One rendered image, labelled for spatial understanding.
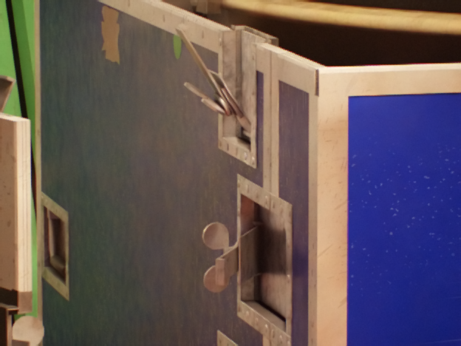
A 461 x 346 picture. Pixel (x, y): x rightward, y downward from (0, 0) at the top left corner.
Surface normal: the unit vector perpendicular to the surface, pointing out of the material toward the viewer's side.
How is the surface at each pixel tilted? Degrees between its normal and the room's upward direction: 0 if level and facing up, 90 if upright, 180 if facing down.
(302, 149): 90
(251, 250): 90
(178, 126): 90
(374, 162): 90
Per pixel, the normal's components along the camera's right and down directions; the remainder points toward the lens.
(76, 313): -0.97, 0.04
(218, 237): 0.38, 0.20
